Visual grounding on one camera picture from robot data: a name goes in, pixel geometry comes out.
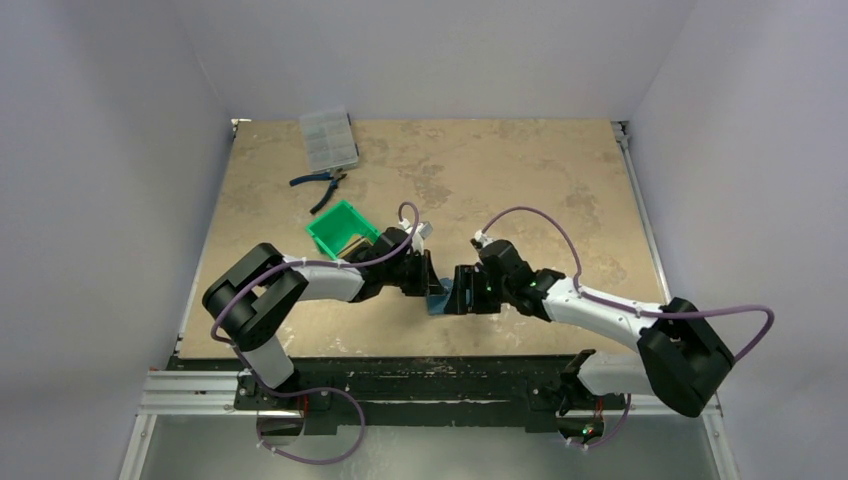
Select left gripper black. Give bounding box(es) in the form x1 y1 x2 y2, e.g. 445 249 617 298
382 249 444 297

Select blue card holder wallet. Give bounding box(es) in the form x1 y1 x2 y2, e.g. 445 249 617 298
426 278 453 316

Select green plastic bin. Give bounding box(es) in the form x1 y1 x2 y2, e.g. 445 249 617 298
305 200 381 259

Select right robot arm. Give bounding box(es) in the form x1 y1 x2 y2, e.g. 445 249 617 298
444 240 735 418

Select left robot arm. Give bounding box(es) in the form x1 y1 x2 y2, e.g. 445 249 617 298
201 227 445 409

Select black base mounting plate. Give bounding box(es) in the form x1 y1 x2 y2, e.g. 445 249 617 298
165 354 684 439

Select clear plastic organizer box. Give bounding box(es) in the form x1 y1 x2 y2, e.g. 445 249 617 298
299 106 359 173

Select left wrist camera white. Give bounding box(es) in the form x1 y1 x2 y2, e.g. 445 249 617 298
399 219 433 253

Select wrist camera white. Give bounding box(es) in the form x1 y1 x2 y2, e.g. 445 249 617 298
399 219 433 253
470 230 495 257

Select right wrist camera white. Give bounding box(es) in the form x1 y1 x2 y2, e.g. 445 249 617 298
470 230 495 257

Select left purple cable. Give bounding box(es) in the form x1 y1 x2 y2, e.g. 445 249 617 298
209 201 421 351

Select purple cable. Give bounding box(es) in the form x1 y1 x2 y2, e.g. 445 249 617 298
209 201 421 351
480 205 776 366

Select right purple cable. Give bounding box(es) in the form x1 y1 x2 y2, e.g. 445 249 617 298
480 205 776 366

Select blue handled pliers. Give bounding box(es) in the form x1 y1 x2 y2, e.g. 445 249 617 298
289 168 348 216

